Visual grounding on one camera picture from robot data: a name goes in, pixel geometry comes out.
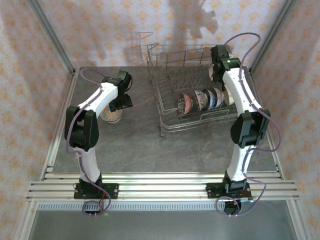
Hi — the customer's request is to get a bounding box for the grey wire dish rack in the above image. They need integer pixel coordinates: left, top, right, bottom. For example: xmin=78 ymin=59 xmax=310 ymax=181
xmin=146 ymin=42 xmax=252 ymax=138

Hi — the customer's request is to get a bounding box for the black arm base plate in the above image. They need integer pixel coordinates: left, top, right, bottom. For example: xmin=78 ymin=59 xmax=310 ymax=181
xmin=73 ymin=183 xmax=120 ymax=200
xmin=206 ymin=182 xmax=252 ymax=200

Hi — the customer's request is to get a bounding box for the aluminium table side rail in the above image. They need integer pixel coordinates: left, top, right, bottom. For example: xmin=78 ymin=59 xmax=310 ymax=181
xmin=39 ymin=69 xmax=80 ymax=181
xmin=248 ymin=71 xmax=286 ymax=181

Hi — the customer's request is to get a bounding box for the pink patterned bowl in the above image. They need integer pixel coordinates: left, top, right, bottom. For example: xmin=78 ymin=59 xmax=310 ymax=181
xmin=177 ymin=92 xmax=194 ymax=116

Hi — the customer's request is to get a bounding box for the aluminium rail platform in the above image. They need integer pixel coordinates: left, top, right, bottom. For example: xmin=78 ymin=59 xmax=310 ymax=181
xmin=26 ymin=172 xmax=301 ymax=202

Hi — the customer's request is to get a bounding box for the grey slotted cable duct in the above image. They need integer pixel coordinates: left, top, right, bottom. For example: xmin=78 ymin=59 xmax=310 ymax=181
xmin=37 ymin=201 xmax=288 ymax=211

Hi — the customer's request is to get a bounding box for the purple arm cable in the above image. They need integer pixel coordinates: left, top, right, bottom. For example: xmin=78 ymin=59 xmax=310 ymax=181
xmin=215 ymin=32 xmax=285 ymax=218
xmin=65 ymin=68 xmax=112 ymax=218

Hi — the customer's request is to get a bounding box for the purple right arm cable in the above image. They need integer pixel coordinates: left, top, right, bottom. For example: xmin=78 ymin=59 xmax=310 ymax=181
xmin=215 ymin=32 xmax=285 ymax=218

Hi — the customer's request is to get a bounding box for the blue yellow patterned bowl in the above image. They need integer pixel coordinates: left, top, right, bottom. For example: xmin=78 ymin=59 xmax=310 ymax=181
xmin=193 ymin=89 xmax=208 ymax=113

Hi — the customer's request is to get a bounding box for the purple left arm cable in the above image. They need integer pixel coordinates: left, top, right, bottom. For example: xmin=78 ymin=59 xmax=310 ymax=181
xmin=65 ymin=68 xmax=112 ymax=218

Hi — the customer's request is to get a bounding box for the aluminium frame post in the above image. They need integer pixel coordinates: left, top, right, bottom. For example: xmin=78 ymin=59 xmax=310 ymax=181
xmin=248 ymin=0 xmax=298 ymax=76
xmin=26 ymin=0 xmax=77 ymax=75

